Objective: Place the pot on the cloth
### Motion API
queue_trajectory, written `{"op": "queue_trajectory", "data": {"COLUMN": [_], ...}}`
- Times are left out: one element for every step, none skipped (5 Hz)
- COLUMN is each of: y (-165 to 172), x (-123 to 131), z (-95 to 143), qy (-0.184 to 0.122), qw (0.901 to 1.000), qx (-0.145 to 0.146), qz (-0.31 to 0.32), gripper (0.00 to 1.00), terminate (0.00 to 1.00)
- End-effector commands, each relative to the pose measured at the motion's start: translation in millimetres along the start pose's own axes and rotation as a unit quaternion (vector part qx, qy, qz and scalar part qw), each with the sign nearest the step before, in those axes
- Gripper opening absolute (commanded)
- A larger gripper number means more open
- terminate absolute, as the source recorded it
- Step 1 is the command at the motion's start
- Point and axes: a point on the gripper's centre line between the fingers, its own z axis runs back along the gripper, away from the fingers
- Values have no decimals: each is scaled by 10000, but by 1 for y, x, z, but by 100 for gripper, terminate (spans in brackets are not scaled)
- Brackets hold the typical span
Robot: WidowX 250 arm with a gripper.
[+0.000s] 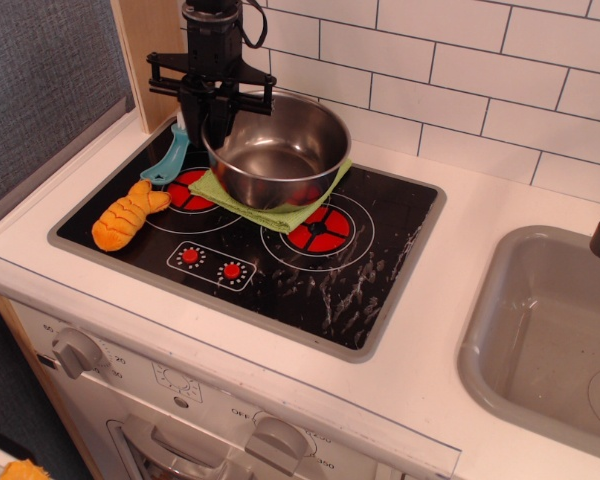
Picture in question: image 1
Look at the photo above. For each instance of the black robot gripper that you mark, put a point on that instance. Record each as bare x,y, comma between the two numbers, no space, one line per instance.
212,78

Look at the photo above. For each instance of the stainless steel pot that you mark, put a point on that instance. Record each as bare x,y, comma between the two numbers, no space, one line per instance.
282,161

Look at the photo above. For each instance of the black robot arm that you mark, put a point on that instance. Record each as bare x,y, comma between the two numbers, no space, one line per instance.
212,9

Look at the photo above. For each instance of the green cloth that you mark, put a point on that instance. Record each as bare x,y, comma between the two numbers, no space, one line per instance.
209,188

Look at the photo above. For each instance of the blue dish brush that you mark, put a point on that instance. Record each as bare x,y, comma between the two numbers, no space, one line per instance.
169,167

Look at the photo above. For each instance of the orange plush shrimp toy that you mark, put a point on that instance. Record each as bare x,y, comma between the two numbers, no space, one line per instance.
124,218

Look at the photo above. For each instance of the left red stove knob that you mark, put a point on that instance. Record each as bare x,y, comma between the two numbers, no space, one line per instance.
190,256

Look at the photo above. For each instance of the red stove knob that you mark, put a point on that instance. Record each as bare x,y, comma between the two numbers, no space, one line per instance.
232,271
190,256

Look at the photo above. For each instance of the right red stove knob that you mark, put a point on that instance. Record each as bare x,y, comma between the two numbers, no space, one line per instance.
232,271

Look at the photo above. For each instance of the black toy stove top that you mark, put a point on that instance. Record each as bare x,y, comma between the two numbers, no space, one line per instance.
331,284

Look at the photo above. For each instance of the left grey oven knob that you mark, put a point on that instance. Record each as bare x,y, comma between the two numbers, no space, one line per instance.
76,352

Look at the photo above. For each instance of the grey oven knob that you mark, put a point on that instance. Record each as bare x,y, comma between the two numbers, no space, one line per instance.
278,444
76,352

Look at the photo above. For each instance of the right grey oven knob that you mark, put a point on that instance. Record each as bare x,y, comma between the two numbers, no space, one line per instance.
278,444

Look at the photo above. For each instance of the orange plush toy bottom corner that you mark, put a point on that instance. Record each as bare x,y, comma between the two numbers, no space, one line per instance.
24,470

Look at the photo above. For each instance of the grey sink basin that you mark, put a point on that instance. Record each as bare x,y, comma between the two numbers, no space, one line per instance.
531,352

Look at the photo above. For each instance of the wooden side post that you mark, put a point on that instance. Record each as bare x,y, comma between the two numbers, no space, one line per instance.
146,26

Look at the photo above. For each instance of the grey oven door handle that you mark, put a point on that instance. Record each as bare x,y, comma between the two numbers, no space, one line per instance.
160,454

